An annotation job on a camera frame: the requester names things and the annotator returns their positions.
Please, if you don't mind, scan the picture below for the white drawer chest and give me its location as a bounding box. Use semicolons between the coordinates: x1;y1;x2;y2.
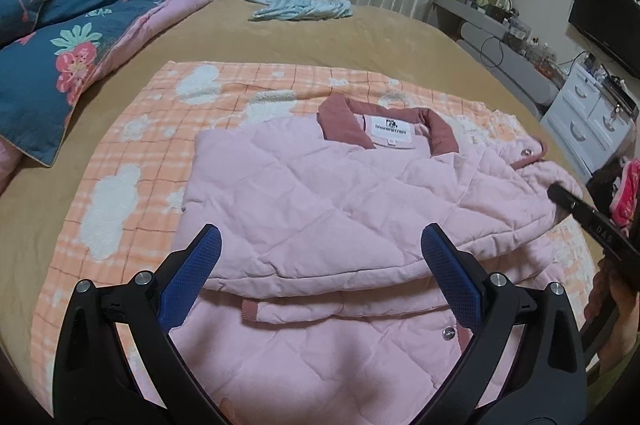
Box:
541;63;637;184

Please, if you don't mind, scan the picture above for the black wall television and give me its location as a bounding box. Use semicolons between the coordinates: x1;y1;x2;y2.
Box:
568;0;639;78

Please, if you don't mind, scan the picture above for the pink quilted jacket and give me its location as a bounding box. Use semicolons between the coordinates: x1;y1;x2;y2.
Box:
171;94;580;424

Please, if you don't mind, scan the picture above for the orange plaid bear blanket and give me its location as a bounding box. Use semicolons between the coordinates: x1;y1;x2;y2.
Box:
32;62;593;405

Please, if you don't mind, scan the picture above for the blue floral pink quilt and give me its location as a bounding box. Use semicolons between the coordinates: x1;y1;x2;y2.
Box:
1;0;213;185

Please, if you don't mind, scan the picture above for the tan bed cover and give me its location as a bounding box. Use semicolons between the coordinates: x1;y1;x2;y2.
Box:
1;0;570;371

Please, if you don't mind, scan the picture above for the grey vanity table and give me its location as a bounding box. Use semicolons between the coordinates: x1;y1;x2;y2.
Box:
427;0;559;120

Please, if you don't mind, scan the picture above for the person right hand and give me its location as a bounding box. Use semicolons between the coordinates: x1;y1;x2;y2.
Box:
584;258;639;375

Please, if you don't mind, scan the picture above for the light blue garment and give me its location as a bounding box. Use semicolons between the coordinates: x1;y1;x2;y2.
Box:
245;0;354;21

